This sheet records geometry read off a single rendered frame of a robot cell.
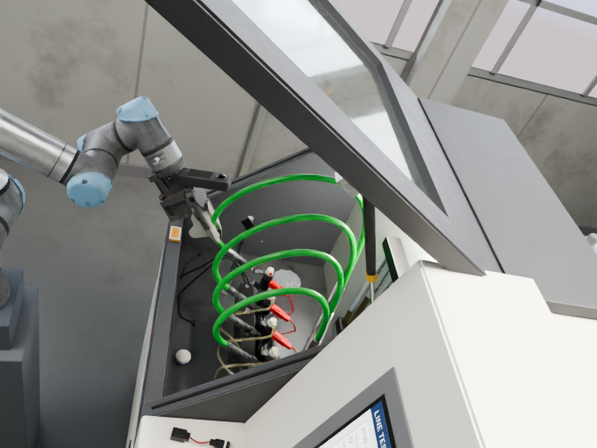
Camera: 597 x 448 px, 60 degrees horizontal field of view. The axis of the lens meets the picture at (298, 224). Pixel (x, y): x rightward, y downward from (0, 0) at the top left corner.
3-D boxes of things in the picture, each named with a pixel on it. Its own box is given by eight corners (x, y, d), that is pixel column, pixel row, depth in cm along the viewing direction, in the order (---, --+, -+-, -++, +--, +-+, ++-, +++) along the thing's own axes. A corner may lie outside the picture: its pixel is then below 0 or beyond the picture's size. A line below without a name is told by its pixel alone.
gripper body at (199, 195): (180, 210, 125) (154, 167, 120) (211, 197, 123) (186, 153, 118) (172, 225, 118) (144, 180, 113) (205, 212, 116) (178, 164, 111)
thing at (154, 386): (163, 249, 169) (171, 213, 159) (177, 252, 170) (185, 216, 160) (134, 436, 123) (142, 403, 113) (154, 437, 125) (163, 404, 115)
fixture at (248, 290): (228, 315, 153) (241, 282, 143) (261, 319, 155) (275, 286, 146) (226, 427, 128) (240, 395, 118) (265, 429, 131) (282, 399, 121)
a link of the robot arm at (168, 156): (177, 135, 116) (167, 148, 109) (187, 154, 118) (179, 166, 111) (148, 148, 118) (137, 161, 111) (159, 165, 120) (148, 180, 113)
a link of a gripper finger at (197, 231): (201, 249, 124) (182, 215, 121) (223, 241, 122) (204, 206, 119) (197, 255, 121) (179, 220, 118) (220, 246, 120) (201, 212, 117)
